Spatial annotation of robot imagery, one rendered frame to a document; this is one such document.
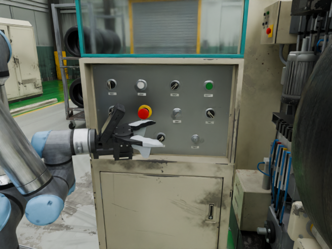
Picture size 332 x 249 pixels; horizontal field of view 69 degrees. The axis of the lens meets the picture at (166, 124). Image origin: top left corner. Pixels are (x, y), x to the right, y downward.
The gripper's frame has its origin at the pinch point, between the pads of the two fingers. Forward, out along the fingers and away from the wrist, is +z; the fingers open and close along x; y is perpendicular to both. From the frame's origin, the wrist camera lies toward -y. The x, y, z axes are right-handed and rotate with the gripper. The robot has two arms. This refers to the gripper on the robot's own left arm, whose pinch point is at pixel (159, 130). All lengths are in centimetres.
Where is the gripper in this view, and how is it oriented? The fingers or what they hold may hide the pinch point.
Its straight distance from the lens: 72.0
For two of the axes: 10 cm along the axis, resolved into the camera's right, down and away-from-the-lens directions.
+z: 9.8, -0.5, 1.7
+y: -0.2, 9.0, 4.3
